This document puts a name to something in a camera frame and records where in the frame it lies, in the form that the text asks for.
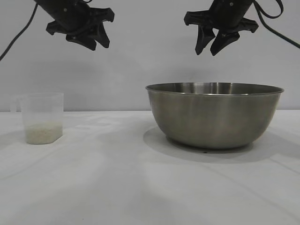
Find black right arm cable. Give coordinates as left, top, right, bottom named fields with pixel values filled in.
left=252, top=0, right=283, bottom=19
left=256, top=13, right=300, bottom=49

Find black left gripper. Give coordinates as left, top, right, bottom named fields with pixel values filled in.
left=35, top=0, right=115, bottom=51

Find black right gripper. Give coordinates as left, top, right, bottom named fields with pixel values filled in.
left=184, top=0, right=259, bottom=56

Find white rice grains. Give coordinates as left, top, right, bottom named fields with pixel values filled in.
left=25, top=123, right=63, bottom=144

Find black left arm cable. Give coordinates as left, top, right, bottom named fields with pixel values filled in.
left=0, top=3, right=38, bottom=60

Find stainless steel mixing bowl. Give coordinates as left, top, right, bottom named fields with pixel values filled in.
left=144, top=82, right=285, bottom=150

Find clear plastic measuring cup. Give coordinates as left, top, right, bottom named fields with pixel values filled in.
left=10, top=92, right=64, bottom=145

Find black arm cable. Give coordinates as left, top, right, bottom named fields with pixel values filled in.
left=252, top=0, right=283, bottom=19
left=256, top=13, right=300, bottom=49
left=0, top=3, right=38, bottom=60

